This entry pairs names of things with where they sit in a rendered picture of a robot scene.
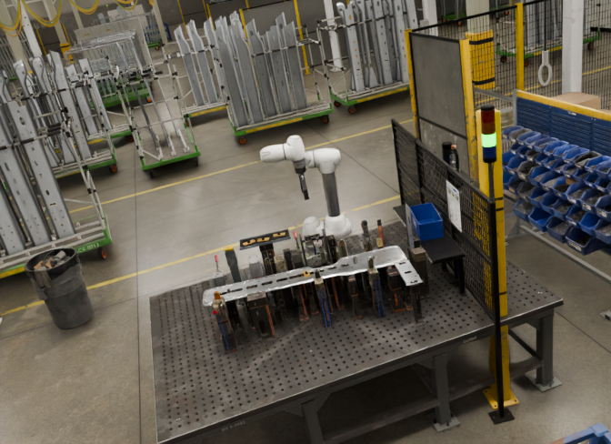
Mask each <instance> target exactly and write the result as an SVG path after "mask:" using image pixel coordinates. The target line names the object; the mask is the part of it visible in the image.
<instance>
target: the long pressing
mask: <svg viewBox="0 0 611 444"><path fill-rule="evenodd" d="M384 251H385V252H384ZM354 256H356V257H357V259H358V263H357V264H354V261H353V257H354ZM368 257H375V258H373V260H374V266H376V268H381V267H388V266H392V265H394V264H395V263H397V262H401V261H405V260H407V258H406V256H405V254H404V252H403V251H402V249H401V248H400V247H399V246H391V247H384V248H380V249H376V250H372V251H368V252H365V253H360V254H356V255H353V256H348V257H342V258H340V259H339V260H338V261H337V262H336V263H335V264H333V265H329V266H325V267H318V269H319V270H322V269H323V270H324V271H323V272H320V276H322V279H325V278H332V277H336V276H349V275H354V274H357V273H361V272H365V271H368V270H367V268H368V265H367V258H368ZM345 264H348V266H346V267H341V266H342V265H345ZM331 267H336V268H335V269H330V270H328V269H329V268H331ZM306 270H309V273H310V272H314V268H311V267H301V268H298V269H293V270H289V271H286V272H282V273H277V274H274V275H270V276H265V277H259V278H254V279H250V280H247V281H242V282H238V283H235V284H230V285H226V286H222V287H219V288H211V289H208V290H206V291H205V292H204V294H203V306H205V307H207V306H212V305H213V298H215V296H214V292H215V291H219V293H225V292H226V293H227V290H228V289H230V291H231V292H230V293H227V294H224V295H221V297H224V299H225V302H227V301H231V300H236V299H239V298H247V295H248V294H253V293H256V292H260V291H265V292H270V291H274V290H278V289H282V288H290V287H293V286H297V285H301V284H305V283H309V282H313V281H314V277H315V274H311V275H310V277H305V276H302V277H296V278H291V279H289V278H290V277H294V276H298V275H303V274H304V272H303V271H306ZM283 278H287V280H284V281H280V282H276V281H277V280H279V279H283ZM258 281H259V282H258ZM289 281H290V282H289ZM267 282H272V284H268V285H263V286H262V284H264V283H267ZM255 285H257V287H256V288H249V289H246V288H247V287H252V286H255ZM240 288H241V289H243V290H241V291H236V292H233V293H232V291H233V290H236V289H240Z"/></svg>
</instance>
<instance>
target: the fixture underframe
mask: <svg viewBox="0 0 611 444"><path fill-rule="evenodd" d="M554 315H555V313H554V309H553V308H552V309H549V310H547V311H544V312H541V313H539V314H536V315H534V316H531V317H528V318H524V319H521V320H518V321H516V322H514V323H511V324H508V325H507V327H508V333H507V334H508V335H510V336H511V337H512V338H513V339H514V340H515V341H516V342H517V343H519V344H520V345H521V346H522V347H523V348H524V349H525V350H526V351H527V352H529V353H530V354H531V355H532V356H533V357H531V358H526V359H524V360H521V361H518V362H516V363H514V364H511V365H508V367H509V377H510V378H513V377H516V376H518V375H521V374H524V373H526V372H528V371H531V370H533V369H536V374H534V375H531V376H529V377H527V378H528V379H529V380H530V381H531V382H532V383H533V384H534V385H535V386H536V387H537V388H538V389H539V390H540V391H541V392H542V393H543V392H546V391H548V390H550V389H554V388H556V387H559V386H562V385H563V384H562V383H561V382H560V381H559V380H558V379H557V378H556V377H555V376H553V316H554ZM525 323H527V324H528V325H530V326H532V327H534V328H536V343H535V342H534V341H533V340H532V339H531V338H530V337H528V336H527V335H526V334H525V333H524V332H523V331H521V330H520V329H519V328H518V327H517V326H520V325H523V324H525ZM493 335H495V334H494V330H490V331H488V332H486V333H483V334H480V335H477V336H475V337H472V338H468V339H465V340H463V341H460V342H457V343H455V344H452V345H450V346H447V347H444V348H440V349H438V350H435V351H432V352H429V353H426V354H425V355H422V356H419V357H416V358H412V359H409V360H407V361H404V362H401V363H399V364H396V365H394V366H391V367H388V368H384V369H381V370H378V371H376V372H374V373H371V374H368V375H365V376H363V377H361V378H356V379H353V380H350V381H348V382H346V383H343V384H340V385H337V386H335V387H332V388H328V389H325V390H323V391H320V392H317V393H315V394H312V395H310V396H307V397H304V398H301V399H298V400H295V401H292V402H289V403H286V404H285V405H282V406H279V407H276V408H273V409H270V410H267V411H264V412H261V413H259V414H256V415H254V416H251V417H248V418H246V419H241V420H238V421H236V422H234V423H231V424H228V425H225V426H223V427H221V428H218V429H213V430H210V431H208V432H206V433H203V434H200V435H197V436H195V437H192V438H190V439H185V440H183V441H180V442H177V443H175V444H200V443H201V442H202V440H203V439H206V438H209V437H211V436H214V435H216V434H219V433H221V432H224V431H227V430H230V429H233V428H236V427H239V426H242V425H245V424H246V423H249V422H252V421H255V420H257V419H261V418H264V417H267V416H269V415H272V414H274V413H276V412H278V411H280V410H285V411H288V412H290V413H293V414H296V415H298V416H300V417H301V420H302V421H303V424H304V426H305V430H306V433H307V436H308V439H307V441H304V442H301V443H299V444H338V443H341V442H343V441H346V440H349V439H352V438H355V437H357V436H360V435H362V434H365V433H367V432H369V431H372V430H375V429H379V428H382V427H383V426H386V425H389V424H391V423H394V422H396V421H399V420H401V419H405V418H408V417H410V416H413V415H415V414H417V413H420V412H423V411H425V410H428V409H431V408H435V412H434V413H431V414H428V415H427V417H428V418H429V420H430V421H431V423H432V424H433V426H434V427H435V428H436V430H437V432H438V433H440V432H442V431H445V430H447V429H451V428H453V427H456V426H458V425H461V424H460V422H459V421H458V419H457V418H456V416H455V415H454V414H453V412H452V411H451V410H450V408H449V404H448V402H449V403H450V401H451V400H454V399H458V398H461V397H463V396H465V395H467V394H470V393H472V392H474V391H476V390H479V389H481V388H484V387H486V386H489V385H493V384H496V378H495V376H494V375H493V373H492V372H491V371H490V372H487V373H484V374H481V375H479V376H476V377H474V378H471V379H469V380H467V381H464V382H462V383H459V384H457V385H454V386H453V387H450V388H449V387H448V385H447V374H446V364H447V362H448V361H449V360H450V358H452V357H453V355H454V354H455V352H456V351H457V349H458V348H459V346H461V345H464V344H465V343H469V342H473V341H476V340H479V339H482V338H487V337H490V336H493ZM409 365H410V367H411V368H412V369H413V371H414V372H415V373H416V374H417V376H418V377H419V378H420V379H421V381H422V382H423V383H424V385H425V386H426V388H427V389H428V390H429V392H430V393H431V395H428V396H425V397H423V398H420V399H416V400H414V401H411V402H408V403H406V404H404V405H401V406H399V407H396V408H393V409H390V410H387V411H385V412H382V413H379V414H377V415H374V416H372V417H370V418H367V419H362V420H360V421H357V422H355V423H353V424H350V425H347V426H345V427H342V428H340V429H336V430H333V431H331V432H328V433H326V434H324V435H322V432H321V428H320V424H319V419H318V416H317V411H318V410H319V409H320V408H321V407H322V405H323V404H324V402H325V401H326V399H327V398H328V396H329V395H330V393H332V392H336V391H338V390H340V389H345V388H348V387H351V386H353V385H355V384H358V383H361V382H363V381H366V380H369V379H371V378H375V377H378V376H381V375H384V374H386V373H388V372H391V371H394V370H397V369H399V368H403V367H406V366H409ZM425 367H427V368H430V372H431V374H430V373H429V372H428V371H427V369H426V368H425Z"/></svg>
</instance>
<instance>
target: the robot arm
mask: <svg viewBox="0 0 611 444"><path fill-rule="evenodd" d="M260 156H261V160H262V161H263V162H266V163H277V162H280V161H282V160H289V161H292V164H293V167H294V169H295V172H296V173H297V174H299V175H298V176H299V179H300V180H299V181H300V185H301V189H302V193H304V197H305V200H307V199H309V196H308V192H307V187H306V179H305V174H303V173H305V172H306V169H307V168H315V167H318V169H319V171H320V172H321V174H322V179H323V185H324V191H325V197H326V207H327V215H326V221H321V220H320V219H319V218H317V217H308V218H307V219H306V220H305V222H304V224H303V230H302V232H303V238H304V236H306V235H310V236H311V235H314V234H318V233H319V234H320V237H321V236H323V234H322V228H323V229H324V230H325V233H326V236H330V235H334V237H335V239H339V238H343V237H347V236H348V235H350V234H351V233H352V222H351V221H350V219H348V218H345V215H344V214H343V213H342V212H340V206H339V201H338V194H337V187H336V175H335V170H336V165H338V164H339V163H340V161H341V157H340V154H339V151H338V150H336V149H334V148H322V149H317V150H313V151H308V152H305V148H304V144H303V142H302V139H301V137H300V136H290V137H289V138H288V139H287V143H286V144H283V145H273V146H266V147H264V148H263V149H261V151H260ZM304 250H305V253H307V254H308V255H309V256H313V255H314V254H315V251H314V246H313V245H310V246H306V243H305V245H304Z"/></svg>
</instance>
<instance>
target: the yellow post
mask: <svg viewBox="0 0 611 444"><path fill-rule="evenodd" d="M495 117H496V157H497V161H496V162H495V163H494V190H495V191H494V193H495V201H496V233H497V255H498V277H499V299H500V317H504V316H507V298H506V247H505V220H504V195H503V168H502V142H501V116H500V111H499V110H497V109H495ZM476 133H477V150H478V167H479V184H480V191H481V192H483V193H484V194H485V195H486V196H487V197H489V191H488V190H489V184H488V164H487V163H484V162H483V149H482V131H481V113H480V110H477V111H476ZM507 333H508V327H507V325H505V326H503V327H501V343H502V366H503V388H504V407H508V406H512V405H515V404H519V401H518V400H517V398H516V396H515V395H514V393H513V392H512V391H511V389H510V377H509V367H508V365H509V351H508V334H507ZM489 369H490V371H491V372H492V373H493V375H494V376H495V378H496V353H495V335H493V336H490V349H489ZM490 387H491V388H489V389H485V390H483V393H484V394H485V396H486V398H487V400H488V401H489V403H490V405H491V406H492V408H493V409H497V391H496V384H493V385H490Z"/></svg>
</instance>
